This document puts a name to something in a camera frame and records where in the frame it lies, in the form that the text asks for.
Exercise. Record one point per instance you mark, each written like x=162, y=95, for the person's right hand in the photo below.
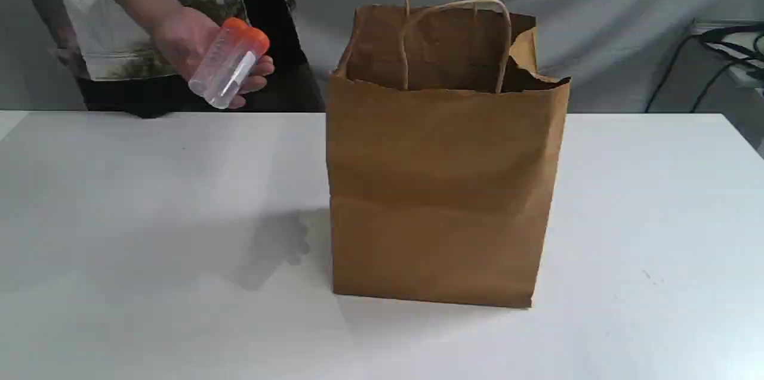
x=183, y=40

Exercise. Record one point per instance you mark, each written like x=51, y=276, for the clear vial orange cap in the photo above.
x=257, y=45
x=215, y=72

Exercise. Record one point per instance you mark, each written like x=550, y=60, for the brown paper bag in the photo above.
x=442, y=143

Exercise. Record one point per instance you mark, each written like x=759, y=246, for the person in white shirt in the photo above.
x=137, y=56

